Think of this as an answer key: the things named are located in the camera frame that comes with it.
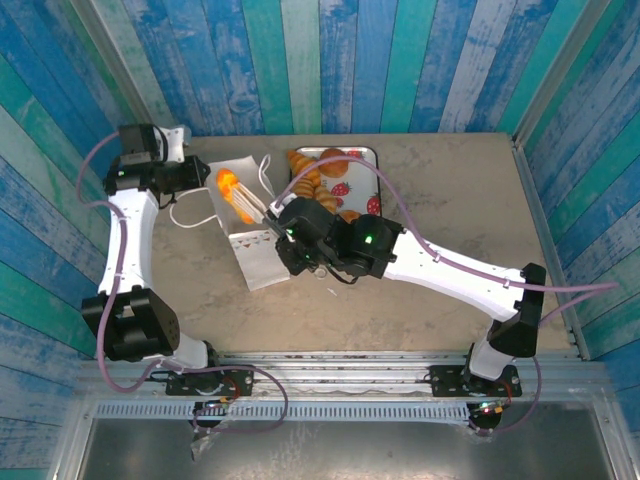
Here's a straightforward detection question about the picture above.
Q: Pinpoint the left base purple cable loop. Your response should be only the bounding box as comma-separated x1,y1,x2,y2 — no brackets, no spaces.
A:
179,364,292,435

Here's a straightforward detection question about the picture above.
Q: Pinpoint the white paper bag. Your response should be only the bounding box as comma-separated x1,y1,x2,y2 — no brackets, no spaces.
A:
169,153,291,292

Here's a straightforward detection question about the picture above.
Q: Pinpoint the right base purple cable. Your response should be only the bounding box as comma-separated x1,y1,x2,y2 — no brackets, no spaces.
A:
469,357,545,437

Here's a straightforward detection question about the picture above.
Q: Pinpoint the black mounting plate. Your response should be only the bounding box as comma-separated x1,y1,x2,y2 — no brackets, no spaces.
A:
428,364,524,400
164,364,255,400

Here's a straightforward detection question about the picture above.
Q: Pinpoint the oblong fake bread roll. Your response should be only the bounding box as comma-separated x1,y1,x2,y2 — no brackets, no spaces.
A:
215,168,257,225

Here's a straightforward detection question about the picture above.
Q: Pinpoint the small fake croissant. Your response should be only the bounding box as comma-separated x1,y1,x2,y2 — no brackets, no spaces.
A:
313,184,340,214

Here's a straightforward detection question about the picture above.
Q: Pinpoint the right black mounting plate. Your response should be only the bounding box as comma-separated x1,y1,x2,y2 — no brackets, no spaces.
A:
428,364,524,400

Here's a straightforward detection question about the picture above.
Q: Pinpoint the aluminium frame post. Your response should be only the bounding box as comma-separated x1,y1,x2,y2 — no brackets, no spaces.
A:
512,0,624,144
69,0,154,126

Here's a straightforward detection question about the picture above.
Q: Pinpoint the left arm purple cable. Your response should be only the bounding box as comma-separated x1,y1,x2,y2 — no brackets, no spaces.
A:
77,130,169,394

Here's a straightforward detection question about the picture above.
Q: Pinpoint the aluminium table side rail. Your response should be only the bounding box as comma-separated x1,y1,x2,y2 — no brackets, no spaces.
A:
512,134,592,361

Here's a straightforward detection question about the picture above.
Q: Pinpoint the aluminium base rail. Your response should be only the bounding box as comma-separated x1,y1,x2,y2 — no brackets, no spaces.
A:
79,351,609,401

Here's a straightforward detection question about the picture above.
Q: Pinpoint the grey metal panel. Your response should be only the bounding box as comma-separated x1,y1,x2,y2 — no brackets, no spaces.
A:
79,418,619,480

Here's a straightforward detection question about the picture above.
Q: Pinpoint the grey slotted cable duct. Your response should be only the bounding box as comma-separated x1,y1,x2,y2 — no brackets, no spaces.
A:
93,401,474,422

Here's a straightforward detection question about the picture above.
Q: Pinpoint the round brown fake bun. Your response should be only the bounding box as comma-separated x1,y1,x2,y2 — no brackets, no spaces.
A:
319,147,350,179

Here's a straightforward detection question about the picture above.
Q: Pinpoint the strawberry print tray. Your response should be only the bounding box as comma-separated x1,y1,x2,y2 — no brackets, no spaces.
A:
288,145,383,224

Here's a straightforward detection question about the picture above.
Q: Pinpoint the large fake croissant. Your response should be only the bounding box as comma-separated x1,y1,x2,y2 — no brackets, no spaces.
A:
286,149,321,181

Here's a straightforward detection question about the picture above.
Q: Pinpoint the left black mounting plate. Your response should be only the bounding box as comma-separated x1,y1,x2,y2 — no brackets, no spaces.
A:
164,364,255,400

